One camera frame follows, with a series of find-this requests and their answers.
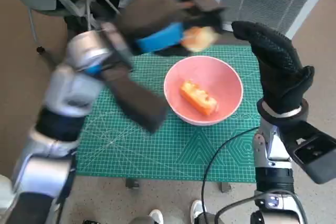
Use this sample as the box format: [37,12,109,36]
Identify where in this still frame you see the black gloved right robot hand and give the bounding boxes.
[230,20,316,116]

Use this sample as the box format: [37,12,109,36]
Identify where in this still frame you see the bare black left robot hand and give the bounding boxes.
[115,0,227,57]

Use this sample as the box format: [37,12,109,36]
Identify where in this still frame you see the round bread bun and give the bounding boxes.
[181,26,217,52]

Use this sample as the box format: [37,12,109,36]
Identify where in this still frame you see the pink bowl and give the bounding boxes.
[163,55,243,127]

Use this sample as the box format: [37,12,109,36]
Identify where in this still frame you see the long toasted bread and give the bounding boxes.
[179,79,219,116]

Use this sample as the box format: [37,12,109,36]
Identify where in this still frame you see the green cutting mat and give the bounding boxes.
[76,45,263,183]

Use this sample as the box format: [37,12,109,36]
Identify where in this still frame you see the person's white shoe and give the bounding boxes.
[190,199,203,224]
[148,209,164,224]

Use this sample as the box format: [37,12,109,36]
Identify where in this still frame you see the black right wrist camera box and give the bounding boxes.
[282,121,336,185]

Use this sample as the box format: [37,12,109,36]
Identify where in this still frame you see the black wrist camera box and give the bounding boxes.
[282,121,336,185]
[101,60,169,134]

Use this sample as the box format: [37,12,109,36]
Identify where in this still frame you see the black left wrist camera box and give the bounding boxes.
[101,60,169,134]

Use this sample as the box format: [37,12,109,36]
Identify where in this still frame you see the long black cable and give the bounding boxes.
[201,126,260,224]

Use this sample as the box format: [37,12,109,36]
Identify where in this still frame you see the black looped cable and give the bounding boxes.
[216,192,308,224]

